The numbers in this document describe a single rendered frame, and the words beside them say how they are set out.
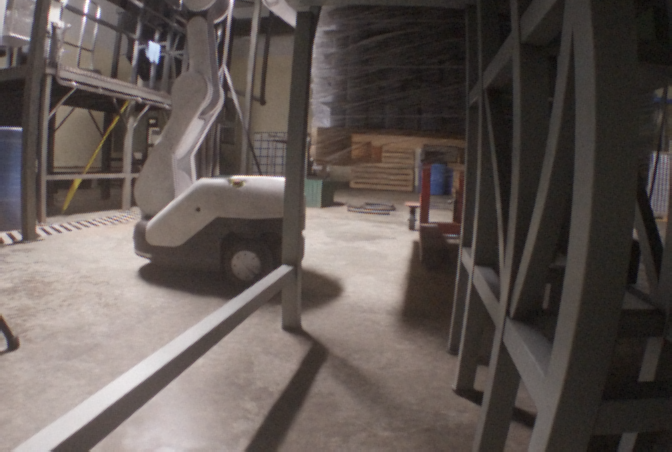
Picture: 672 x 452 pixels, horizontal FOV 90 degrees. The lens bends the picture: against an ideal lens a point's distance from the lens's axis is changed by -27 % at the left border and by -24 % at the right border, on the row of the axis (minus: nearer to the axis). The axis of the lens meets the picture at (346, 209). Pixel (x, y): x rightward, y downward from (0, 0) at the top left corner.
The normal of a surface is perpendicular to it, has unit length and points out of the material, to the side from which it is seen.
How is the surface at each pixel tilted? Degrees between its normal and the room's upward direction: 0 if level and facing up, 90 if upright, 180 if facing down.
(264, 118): 90
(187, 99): 90
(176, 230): 90
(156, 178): 90
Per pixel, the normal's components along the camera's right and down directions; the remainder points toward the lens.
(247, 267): -0.04, 0.08
